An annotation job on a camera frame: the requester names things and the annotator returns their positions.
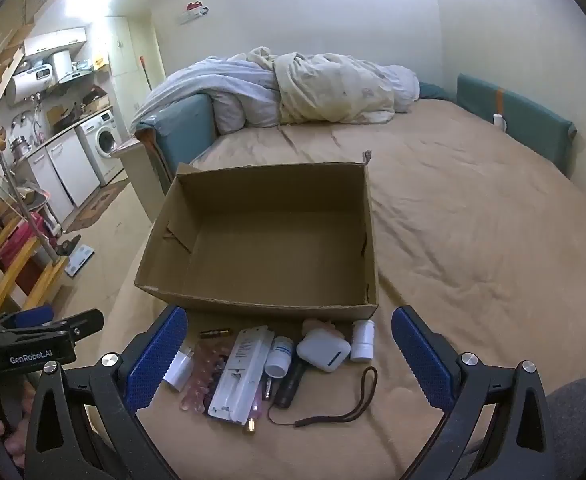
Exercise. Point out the pale pink soft object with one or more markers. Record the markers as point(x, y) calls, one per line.
point(323, 326)

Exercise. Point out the brown cardboard box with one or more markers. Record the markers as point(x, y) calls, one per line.
point(273, 245)

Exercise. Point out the white water heater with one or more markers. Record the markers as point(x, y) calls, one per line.
point(28, 82)

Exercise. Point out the white washing machine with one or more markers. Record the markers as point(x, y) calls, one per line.
point(100, 137)

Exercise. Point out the tall cream cupboard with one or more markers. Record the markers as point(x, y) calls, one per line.
point(123, 55)

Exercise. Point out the cream duvet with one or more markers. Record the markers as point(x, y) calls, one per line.
point(343, 85)

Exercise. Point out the red and white wall fixture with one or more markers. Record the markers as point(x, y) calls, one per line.
point(195, 10)

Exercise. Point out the white bathroom scale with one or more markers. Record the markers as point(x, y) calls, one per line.
point(79, 260)

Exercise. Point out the pink translucent toe separator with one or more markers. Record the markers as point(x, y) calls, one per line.
point(200, 377)

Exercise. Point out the white pillow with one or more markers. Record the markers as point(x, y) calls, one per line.
point(233, 110)

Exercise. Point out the grey-white duvet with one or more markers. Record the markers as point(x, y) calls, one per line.
point(213, 85)

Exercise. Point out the wooden staircase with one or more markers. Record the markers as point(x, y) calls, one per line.
point(3, 210)

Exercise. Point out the black shoes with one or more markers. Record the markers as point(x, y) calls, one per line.
point(68, 245)

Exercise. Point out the person's grey trouser leg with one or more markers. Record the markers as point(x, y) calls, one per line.
point(583, 410)

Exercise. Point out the small plain white bottle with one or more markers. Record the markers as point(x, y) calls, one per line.
point(363, 341)

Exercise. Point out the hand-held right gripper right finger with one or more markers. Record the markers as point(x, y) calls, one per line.
point(418, 355)

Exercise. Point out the small white bedside bottle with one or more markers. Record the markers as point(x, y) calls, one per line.
point(498, 121)

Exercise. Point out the white nightstand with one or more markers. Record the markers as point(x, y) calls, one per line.
point(133, 170)

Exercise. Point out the white upper kitchen cabinet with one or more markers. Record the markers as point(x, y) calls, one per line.
point(55, 40)

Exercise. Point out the teal headboard cushion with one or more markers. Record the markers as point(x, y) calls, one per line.
point(183, 130)

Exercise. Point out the white blue-labelled pill bottle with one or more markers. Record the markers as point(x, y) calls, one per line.
point(279, 357)

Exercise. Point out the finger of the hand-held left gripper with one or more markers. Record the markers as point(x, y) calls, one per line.
point(82, 324)
point(33, 316)

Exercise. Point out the brown patterned rug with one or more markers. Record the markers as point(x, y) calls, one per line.
point(98, 205)

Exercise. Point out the white lower kitchen cabinets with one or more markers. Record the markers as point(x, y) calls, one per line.
point(65, 175)

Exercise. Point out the teal pillow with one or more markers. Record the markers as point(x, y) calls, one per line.
point(433, 91)

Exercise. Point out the red suitcase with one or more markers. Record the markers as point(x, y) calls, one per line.
point(15, 250)

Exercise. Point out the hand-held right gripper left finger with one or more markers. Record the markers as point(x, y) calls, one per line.
point(158, 355)

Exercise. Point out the black and gold battery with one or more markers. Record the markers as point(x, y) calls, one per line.
point(215, 333)

